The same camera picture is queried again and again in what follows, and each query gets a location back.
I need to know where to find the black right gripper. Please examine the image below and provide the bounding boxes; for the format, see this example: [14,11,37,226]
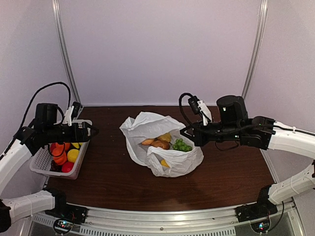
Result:
[180,119,242,147]

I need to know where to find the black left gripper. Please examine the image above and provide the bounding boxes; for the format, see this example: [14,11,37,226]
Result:
[44,121,98,143]

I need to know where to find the green fruit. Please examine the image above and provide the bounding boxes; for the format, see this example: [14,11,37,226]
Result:
[172,139,192,152]

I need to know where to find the yellow banana bunch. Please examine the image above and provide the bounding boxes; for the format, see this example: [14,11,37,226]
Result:
[71,143,83,150]

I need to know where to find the brown kiwi fruit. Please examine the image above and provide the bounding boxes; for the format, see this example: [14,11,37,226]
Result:
[151,140,170,150]

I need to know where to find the orange fruit from bag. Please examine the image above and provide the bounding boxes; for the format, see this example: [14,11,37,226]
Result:
[55,143,71,151]

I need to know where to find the white plastic bag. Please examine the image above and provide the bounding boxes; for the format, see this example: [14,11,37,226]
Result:
[120,112,204,177]

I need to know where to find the yellow orange mango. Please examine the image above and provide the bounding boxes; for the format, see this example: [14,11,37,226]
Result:
[160,160,170,168]

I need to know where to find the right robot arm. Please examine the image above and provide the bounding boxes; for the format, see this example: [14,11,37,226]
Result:
[179,92,315,222]

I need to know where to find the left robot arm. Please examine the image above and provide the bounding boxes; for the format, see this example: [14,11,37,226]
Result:
[0,102,99,233]

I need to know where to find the pale yellow bumpy fruit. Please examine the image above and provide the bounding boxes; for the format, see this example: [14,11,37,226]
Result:
[157,133,172,143]

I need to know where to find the yellow fruit lower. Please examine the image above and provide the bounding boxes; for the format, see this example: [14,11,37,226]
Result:
[67,149,80,163]

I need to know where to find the peach fruit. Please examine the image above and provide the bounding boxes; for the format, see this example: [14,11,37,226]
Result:
[141,139,155,146]

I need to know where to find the red fruit upper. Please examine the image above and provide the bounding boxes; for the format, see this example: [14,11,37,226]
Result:
[49,143,56,153]

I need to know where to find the red fruit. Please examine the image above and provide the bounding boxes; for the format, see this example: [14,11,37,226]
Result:
[49,143,56,153]
[62,161,74,173]

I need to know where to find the red fruit lower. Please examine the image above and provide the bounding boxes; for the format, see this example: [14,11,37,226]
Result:
[62,161,74,173]

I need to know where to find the dark purple grapes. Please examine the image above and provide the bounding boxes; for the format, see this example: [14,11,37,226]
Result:
[50,160,62,172]

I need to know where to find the white perforated plastic basket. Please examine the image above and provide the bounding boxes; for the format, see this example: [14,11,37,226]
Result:
[30,119,92,179]

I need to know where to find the left circuit board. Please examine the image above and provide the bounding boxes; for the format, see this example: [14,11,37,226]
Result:
[53,219,73,235]

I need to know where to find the circuit board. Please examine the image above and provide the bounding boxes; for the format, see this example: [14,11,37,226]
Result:
[251,220,271,234]
[53,219,73,235]

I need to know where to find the right circuit board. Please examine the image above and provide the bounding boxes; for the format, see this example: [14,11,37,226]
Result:
[251,220,271,234]

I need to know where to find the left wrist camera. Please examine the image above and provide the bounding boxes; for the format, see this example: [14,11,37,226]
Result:
[62,101,82,126]

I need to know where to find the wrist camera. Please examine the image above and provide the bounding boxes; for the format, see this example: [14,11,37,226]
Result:
[62,101,82,126]
[188,96,213,126]

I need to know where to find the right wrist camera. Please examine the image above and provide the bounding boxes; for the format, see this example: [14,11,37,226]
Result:
[188,96,213,126]

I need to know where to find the front aluminium rail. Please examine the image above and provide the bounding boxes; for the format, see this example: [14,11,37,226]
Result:
[26,193,296,236]

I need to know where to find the left aluminium frame post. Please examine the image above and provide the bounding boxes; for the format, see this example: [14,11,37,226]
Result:
[52,0,81,103]

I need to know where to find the aluminium frame post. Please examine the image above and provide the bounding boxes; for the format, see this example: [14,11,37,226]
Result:
[52,0,81,103]
[242,0,268,100]

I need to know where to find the right aluminium frame post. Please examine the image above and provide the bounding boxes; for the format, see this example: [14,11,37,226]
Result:
[242,0,268,100]

